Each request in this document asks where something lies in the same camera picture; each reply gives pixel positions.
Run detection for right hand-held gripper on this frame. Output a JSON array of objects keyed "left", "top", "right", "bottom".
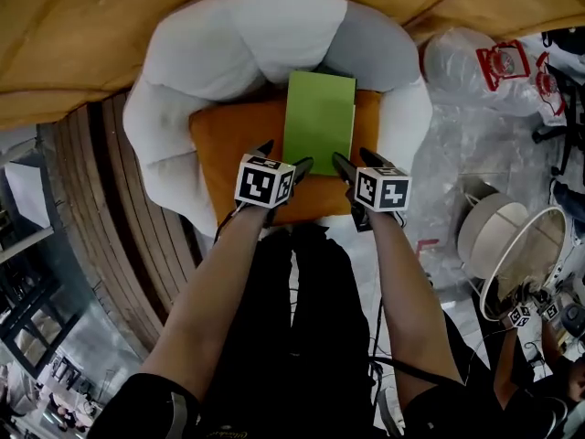
[{"left": 331, "top": 146, "right": 413, "bottom": 234}]

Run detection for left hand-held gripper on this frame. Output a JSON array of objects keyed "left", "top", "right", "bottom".
[{"left": 233, "top": 139, "right": 315, "bottom": 227}]

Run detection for green book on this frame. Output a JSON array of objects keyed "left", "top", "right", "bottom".
[{"left": 282, "top": 70, "right": 357, "bottom": 177}]

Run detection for person's left forearm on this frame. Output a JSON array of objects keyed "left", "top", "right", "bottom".
[{"left": 135, "top": 202, "right": 271, "bottom": 404}]

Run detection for another person's forearm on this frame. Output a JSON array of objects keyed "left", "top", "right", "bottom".
[{"left": 492, "top": 325, "right": 537, "bottom": 412}]

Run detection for person's right forearm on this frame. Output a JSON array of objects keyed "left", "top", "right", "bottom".
[{"left": 365, "top": 208, "right": 463, "bottom": 409}]

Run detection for orange seat cushion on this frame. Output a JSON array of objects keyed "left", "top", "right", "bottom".
[{"left": 188, "top": 90, "right": 385, "bottom": 226}]

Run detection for white padded armchair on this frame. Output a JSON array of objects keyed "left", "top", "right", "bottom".
[{"left": 122, "top": 0, "right": 433, "bottom": 240}]

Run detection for clear plastic sheet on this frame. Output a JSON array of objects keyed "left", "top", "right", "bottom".
[{"left": 405, "top": 27, "right": 570, "bottom": 292}]

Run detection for white drum lampshade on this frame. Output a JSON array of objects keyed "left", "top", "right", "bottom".
[{"left": 456, "top": 191, "right": 532, "bottom": 279}]

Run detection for person's black trousers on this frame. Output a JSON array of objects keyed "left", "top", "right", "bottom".
[{"left": 194, "top": 223, "right": 383, "bottom": 439}]

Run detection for round wooden slatted platform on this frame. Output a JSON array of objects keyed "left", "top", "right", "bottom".
[{"left": 48, "top": 91, "right": 205, "bottom": 361}]

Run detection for clear bag with red print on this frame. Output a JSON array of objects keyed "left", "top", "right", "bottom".
[{"left": 473, "top": 37, "right": 568, "bottom": 117}]

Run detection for black office chair base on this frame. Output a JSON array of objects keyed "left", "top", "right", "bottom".
[{"left": 531, "top": 28, "right": 585, "bottom": 178}]

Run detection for mustard yellow fabric drape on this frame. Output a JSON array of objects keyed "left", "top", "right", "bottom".
[{"left": 0, "top": 0, "right": 585, "bottom": 131}]

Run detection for white board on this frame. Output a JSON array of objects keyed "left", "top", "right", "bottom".
[{"left": 0, "top": 161, "right": 55, "bottom": 256}]

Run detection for person's black shirt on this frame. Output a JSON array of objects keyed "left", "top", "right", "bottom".
[{"left": 88, "top": 311, "right": 570, "bottom": 439}]

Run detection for white wire-rim lampshade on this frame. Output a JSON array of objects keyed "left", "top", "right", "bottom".
[{"left": 478, "top": 205, "right": 569, "bottom": 325}]

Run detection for black metal shelf frame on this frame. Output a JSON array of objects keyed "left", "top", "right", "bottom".
[{"left": 0, "top": 243, "right": 89, "bottom": 380}]

